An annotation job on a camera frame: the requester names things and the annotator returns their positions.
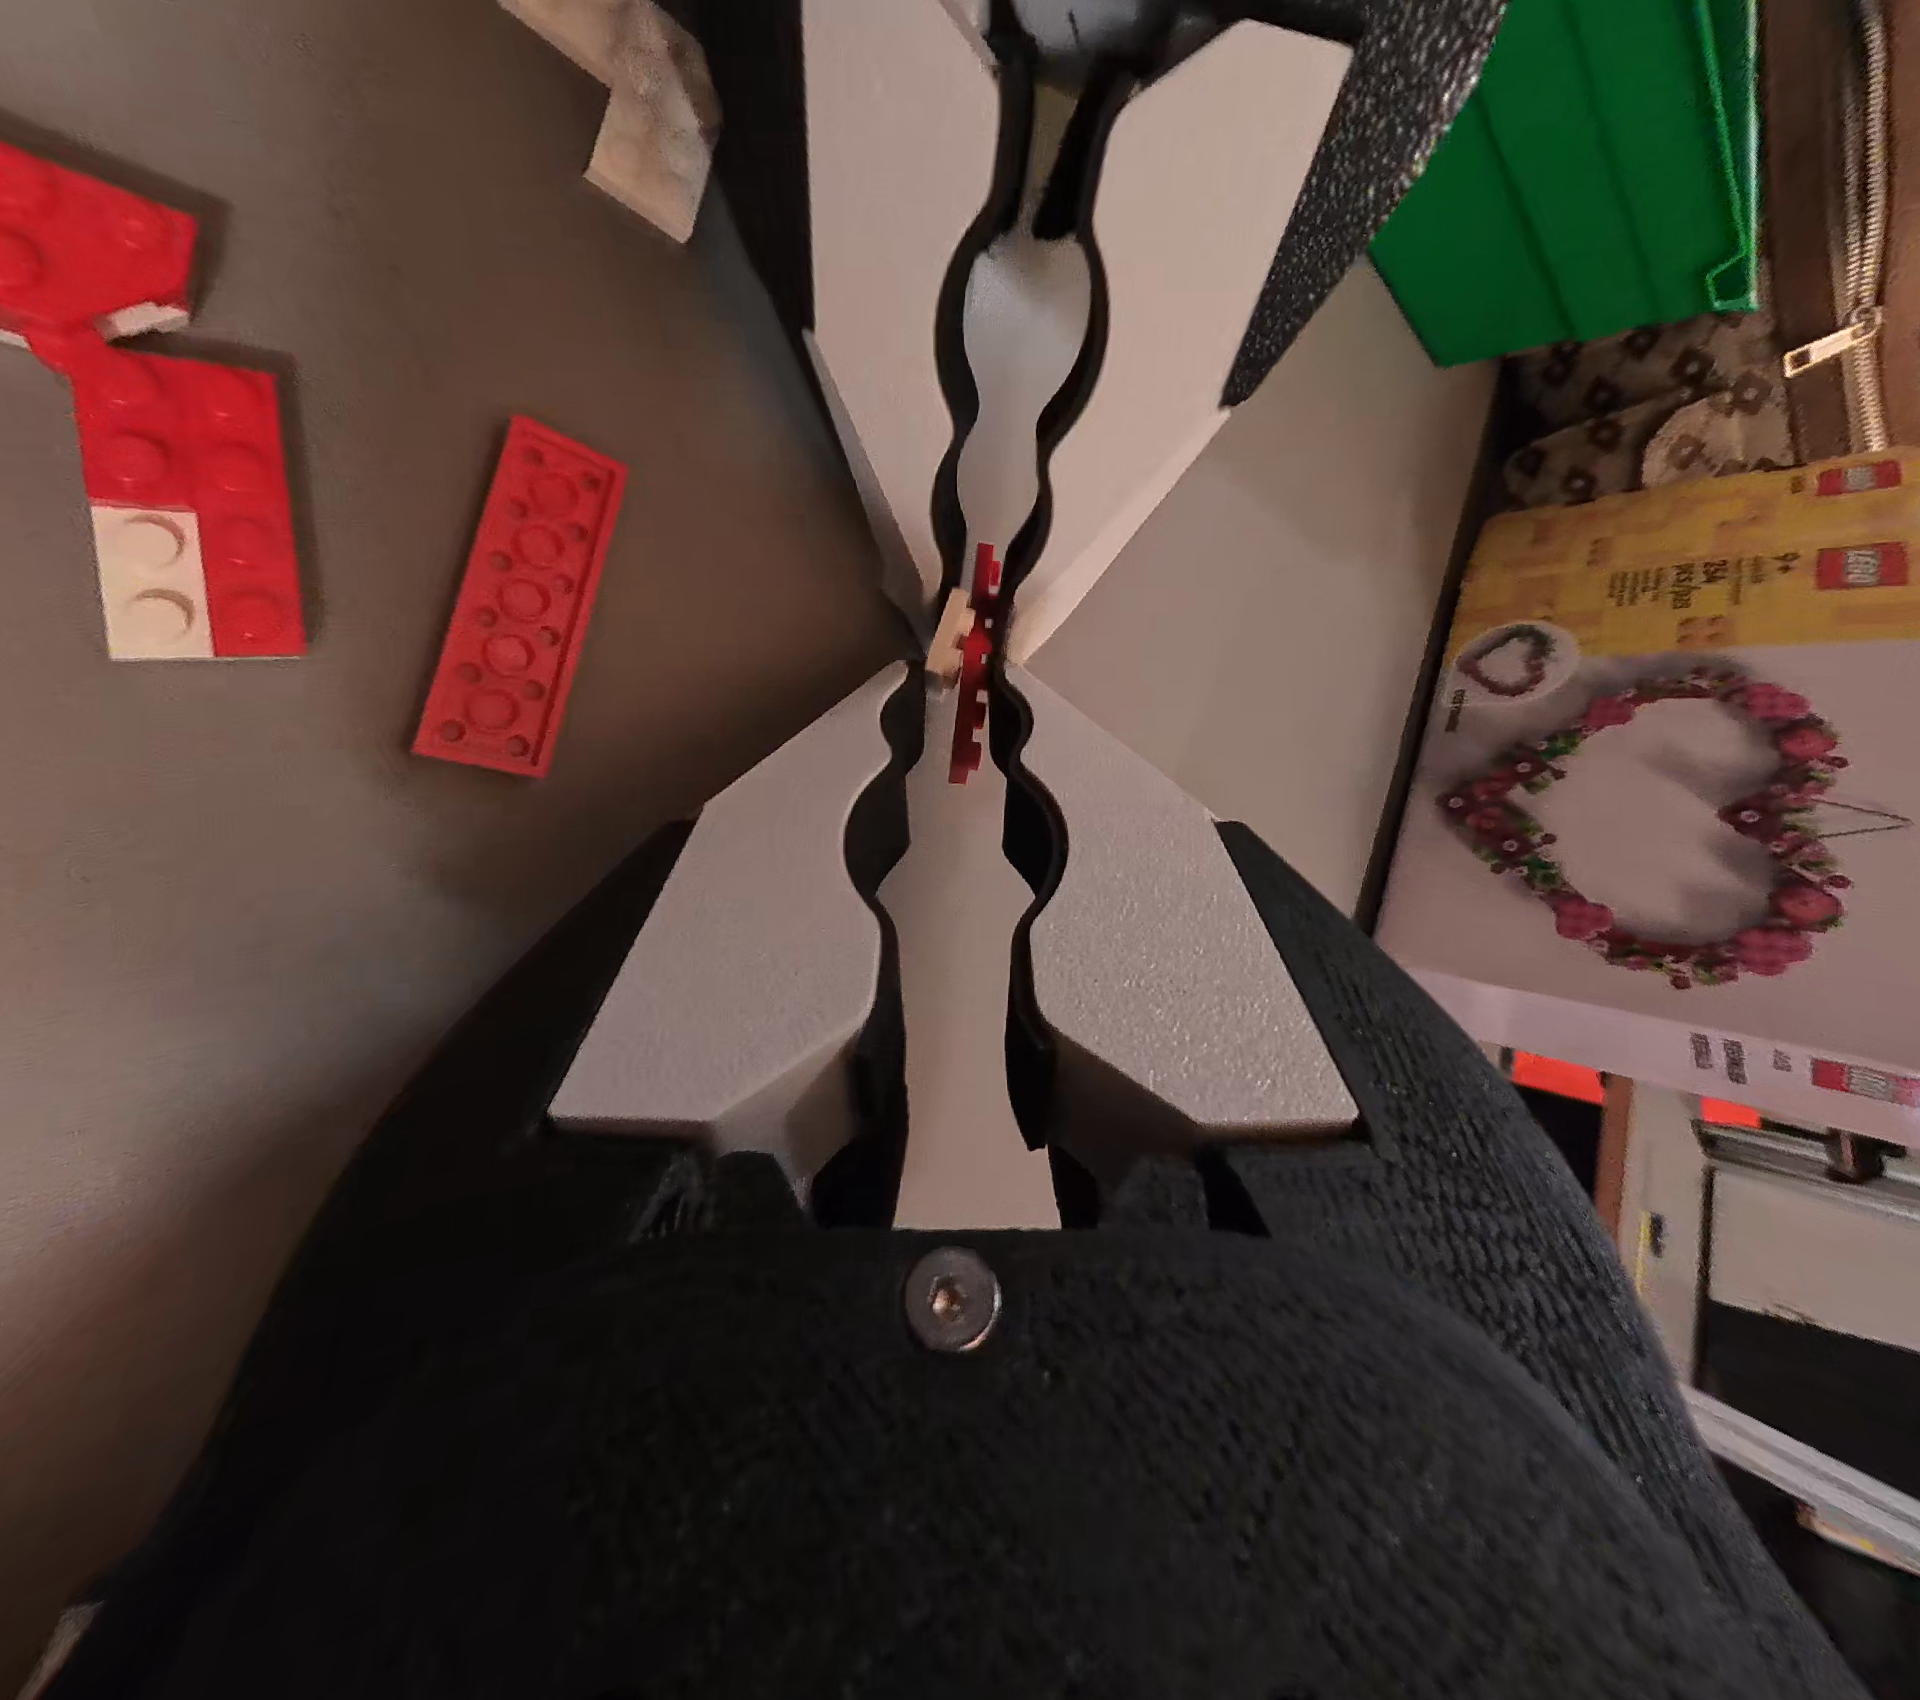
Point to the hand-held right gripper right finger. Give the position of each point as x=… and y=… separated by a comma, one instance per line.
x=1184, y=965

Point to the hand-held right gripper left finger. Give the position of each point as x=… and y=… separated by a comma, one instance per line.
x=720, y=965

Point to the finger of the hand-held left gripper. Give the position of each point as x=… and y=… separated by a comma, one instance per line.
x=1201, y=274
x=878, y=231

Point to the small red and white lego piece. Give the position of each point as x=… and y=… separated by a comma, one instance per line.
x=982, y=680

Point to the white angled lego plate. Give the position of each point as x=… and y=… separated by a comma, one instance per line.
x=630, y=51

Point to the red rectangular lego plate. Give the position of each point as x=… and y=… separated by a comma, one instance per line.
x=518, y=598

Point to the lego set box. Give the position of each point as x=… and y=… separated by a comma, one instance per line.
x=1651, y=755

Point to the large green plastic bin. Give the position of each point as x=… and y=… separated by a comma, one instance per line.
x=1591, y=80

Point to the dark flower print cloth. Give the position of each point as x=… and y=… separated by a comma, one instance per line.
x=1591, y=441

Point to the brown zippered bag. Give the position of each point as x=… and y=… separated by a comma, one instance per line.
x=1809, y=154

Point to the red and white lego frame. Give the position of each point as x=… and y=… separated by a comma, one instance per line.
x=180, y=425

